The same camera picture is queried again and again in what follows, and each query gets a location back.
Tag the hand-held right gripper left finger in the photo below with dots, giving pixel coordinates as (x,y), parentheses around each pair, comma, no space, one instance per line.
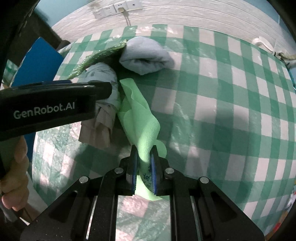
(133,171)

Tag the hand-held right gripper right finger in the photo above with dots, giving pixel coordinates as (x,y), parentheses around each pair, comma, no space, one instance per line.
(153,176)

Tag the light green cloth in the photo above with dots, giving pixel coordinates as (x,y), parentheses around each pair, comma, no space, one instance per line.
(141,125)

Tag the blue-edged cardboard box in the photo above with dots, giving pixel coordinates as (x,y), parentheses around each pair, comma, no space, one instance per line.
(41,60)

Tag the pale patterned cloth bundle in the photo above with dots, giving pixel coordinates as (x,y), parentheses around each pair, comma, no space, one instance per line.
(101,125)

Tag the person's left hand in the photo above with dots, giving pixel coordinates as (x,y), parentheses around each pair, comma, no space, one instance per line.
(18,180)

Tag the green checked plastic sheet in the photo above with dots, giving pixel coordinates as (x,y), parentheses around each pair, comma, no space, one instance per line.
(9,71)

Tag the green scouring pad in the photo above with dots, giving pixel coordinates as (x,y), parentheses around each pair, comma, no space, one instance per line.
(101,55)

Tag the green checked tablecloth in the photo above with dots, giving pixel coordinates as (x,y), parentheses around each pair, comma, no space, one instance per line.
(219,104)

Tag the grey rolled towel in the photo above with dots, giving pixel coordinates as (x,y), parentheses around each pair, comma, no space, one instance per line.
(145,55)

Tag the white wall socket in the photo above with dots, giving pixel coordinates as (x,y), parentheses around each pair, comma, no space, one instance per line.
(133,3)
(98,13)
(108,9)
(119,4)

